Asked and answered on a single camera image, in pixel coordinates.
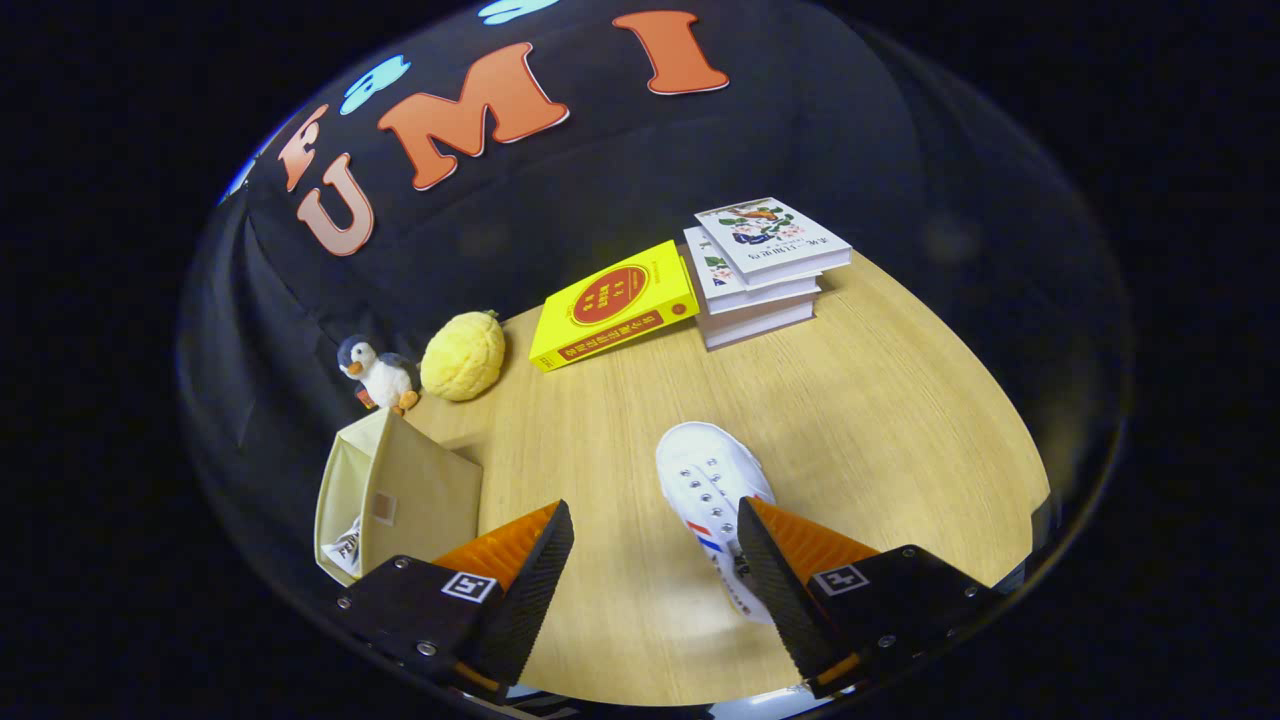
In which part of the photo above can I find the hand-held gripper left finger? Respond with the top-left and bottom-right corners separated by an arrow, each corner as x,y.
335,500 -> 576,701

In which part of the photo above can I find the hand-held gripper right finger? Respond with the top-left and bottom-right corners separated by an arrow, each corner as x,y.
736,497 -> 1006,699

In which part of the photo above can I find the white canvas shoe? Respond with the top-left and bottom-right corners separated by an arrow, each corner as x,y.
655,422 -> 779,626
322,517 -> 363,579

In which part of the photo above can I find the beige fabric storage box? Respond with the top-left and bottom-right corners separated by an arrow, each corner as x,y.
314,407 -> 484,588

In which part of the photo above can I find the yellow plush ball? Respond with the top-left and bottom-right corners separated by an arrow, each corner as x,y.
420,310 -> 507,403

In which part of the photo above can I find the penguin plush toy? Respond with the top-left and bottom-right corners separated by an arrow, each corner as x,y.
336,334 -> 421,416

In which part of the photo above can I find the pale pink book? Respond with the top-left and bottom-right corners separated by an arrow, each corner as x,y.
695,295 -> 817,351

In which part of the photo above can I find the yellow book with red circle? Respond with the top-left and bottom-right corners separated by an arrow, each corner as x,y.
529,240 -> 701,373

